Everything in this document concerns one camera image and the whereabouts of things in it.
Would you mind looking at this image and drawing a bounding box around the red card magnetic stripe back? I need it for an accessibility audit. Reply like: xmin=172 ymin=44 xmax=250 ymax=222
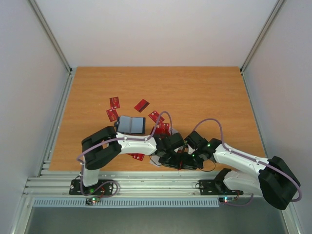
xmin=134 ymin=99 xmax=150 ymax=113

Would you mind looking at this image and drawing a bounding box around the grey slotted cable duct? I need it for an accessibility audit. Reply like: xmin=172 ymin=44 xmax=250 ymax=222
xmin=33 ymin=197 xmax=219 ymax=208

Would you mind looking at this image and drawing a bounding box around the left aluminium corner post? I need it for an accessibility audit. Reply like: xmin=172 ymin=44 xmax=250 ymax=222
xmin=27 ymin=0 xmax=72 ymax=74

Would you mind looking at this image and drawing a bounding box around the red VIP card middle right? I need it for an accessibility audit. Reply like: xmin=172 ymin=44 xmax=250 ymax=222
xmin=151 ymin=122 xmax=171 ymax=136

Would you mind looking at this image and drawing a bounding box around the red card far left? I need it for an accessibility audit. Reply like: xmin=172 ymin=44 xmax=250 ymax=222
xmin=109 ymin=97 xmax=120 ymax=109

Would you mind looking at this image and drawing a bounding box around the aluminium corner post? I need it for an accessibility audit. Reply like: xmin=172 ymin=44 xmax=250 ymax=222
xmin=240 ymin=0 xmax=286 ymax=75
xmin=27 ymin=0 xmax=72 ymax=74

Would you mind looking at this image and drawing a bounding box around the right aluminium corner post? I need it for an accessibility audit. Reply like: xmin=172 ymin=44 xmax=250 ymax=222
xmin=240 ymin=0 xmax=286 ymax=75

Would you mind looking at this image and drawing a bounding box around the aluminium rail frame front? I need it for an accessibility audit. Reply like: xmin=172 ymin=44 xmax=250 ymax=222
xmin=21 ymin=170 xmax=291 ymax=198

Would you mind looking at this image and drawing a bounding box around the red VIP card right stack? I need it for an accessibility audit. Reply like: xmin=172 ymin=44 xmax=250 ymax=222
xmin=177 ymin=149 xmax=188 ymax=171

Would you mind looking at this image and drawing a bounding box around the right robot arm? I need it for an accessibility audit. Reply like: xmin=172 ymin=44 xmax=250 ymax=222
xmin=185 ymin=131 xmax=302 ymax=210

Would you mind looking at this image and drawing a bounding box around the left controller board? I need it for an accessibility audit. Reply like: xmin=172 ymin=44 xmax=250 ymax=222
xmin=85 ymin=197 xmax=101 ymax=205

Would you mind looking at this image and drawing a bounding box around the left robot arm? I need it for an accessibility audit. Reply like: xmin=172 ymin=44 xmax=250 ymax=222
xmin=77 ymin=126 xmax=184 ymax=194

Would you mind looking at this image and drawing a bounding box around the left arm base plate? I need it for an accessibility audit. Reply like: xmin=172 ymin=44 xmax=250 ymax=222
xmin=69 ymin=179 xmax=116 ymax=196

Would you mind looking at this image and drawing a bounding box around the blue leather card holder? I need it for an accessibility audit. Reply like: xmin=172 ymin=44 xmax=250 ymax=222
xmin=114 ymin=116 xmax=146 ymax=134

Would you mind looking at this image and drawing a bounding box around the red VIP card centre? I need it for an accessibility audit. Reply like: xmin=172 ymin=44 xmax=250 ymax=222
xmin=148 ymin=111 xmax=164 ymax=123

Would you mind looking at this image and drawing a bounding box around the controller board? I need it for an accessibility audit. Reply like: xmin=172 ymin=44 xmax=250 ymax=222
xmin=219 ymin=196 xmax=238 ymax=203
xmin=85 ymin=197 xmax=101 ymax=205

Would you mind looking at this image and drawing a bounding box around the red card near left gripper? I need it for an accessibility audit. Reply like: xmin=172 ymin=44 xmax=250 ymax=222
xmin=106 ymin=109 xmax=119 ymax=122

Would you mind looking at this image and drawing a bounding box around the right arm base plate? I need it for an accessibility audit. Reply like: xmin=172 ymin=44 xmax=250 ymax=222
xmin=198 ymin=179 xmax=244 ymax=196

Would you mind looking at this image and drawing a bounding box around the right controller board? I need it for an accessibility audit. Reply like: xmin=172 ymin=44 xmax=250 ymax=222
xmin=219 ymin=196 xmax=238 ymax=203

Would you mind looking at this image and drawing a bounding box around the white card bottom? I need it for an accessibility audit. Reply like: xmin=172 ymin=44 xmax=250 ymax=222
xmin=149 ymin=156 xmax=162 ymax=167

